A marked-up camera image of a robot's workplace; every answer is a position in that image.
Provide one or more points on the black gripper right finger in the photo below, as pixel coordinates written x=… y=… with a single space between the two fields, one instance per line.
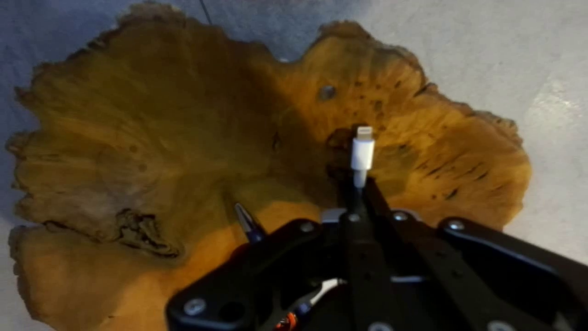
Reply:
x=465 y=276

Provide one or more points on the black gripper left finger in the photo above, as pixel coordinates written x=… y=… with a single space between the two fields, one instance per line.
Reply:
x=257 y=276

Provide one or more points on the white lightning av adapter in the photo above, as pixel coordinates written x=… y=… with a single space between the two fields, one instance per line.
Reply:
x=362 y=149

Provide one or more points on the dark blue pen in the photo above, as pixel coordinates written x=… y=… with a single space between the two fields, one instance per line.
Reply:
x=248 y=220

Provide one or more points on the brown wooden burl bowl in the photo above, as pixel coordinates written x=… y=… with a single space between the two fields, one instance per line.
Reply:
x=152 y=134

